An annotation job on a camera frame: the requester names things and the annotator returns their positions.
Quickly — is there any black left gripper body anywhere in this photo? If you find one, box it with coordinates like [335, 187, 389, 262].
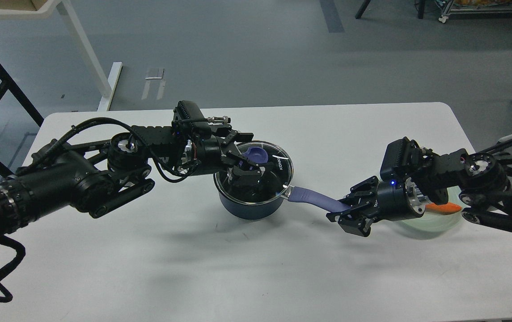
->
[191, 130, 239, 173]

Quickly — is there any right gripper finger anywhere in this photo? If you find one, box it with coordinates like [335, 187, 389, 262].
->
[339, 176, 379, 208]
[326, 207, 379, 237]

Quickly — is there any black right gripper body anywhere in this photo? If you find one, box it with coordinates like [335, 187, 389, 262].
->
[374, 181, 422, 221]

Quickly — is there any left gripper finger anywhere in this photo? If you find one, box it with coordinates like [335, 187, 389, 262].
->
[227, 163, 265, 186]
[224, 131, 265, 168]

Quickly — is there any glass pot lid purple knob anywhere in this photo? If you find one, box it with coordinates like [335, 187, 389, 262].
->
[214, 140, 294, 205]

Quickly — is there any blue saucepan with purple handle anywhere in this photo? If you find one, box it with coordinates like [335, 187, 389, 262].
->
[214, 140, 352, 220]

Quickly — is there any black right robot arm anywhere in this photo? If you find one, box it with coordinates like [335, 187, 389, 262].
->
[326, 135, 512, 237]

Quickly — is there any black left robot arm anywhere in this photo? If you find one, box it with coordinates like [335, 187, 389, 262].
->
[0, 117, 268, 302]

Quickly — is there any pale green plate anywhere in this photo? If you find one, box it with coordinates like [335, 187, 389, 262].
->
[395, 211, 462, 234]

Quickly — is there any orange toy carrot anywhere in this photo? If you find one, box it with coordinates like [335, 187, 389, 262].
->
[425, 202, 462, 215]

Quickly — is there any metal cart with wheels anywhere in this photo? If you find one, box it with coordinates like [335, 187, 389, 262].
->
[435, 0, 512, 24]

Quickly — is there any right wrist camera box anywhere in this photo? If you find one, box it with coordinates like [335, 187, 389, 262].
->
[379, 137, 423, 181]

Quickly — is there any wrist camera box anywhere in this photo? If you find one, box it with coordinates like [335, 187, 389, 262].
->
[379, 137, 423, 181]
[172, 100, 212, 137]

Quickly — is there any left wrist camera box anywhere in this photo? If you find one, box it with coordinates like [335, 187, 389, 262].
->
[172, 100, 212, 137]

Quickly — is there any white desk frame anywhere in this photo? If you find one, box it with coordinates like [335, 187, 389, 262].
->
[0, 0, 123, 111]

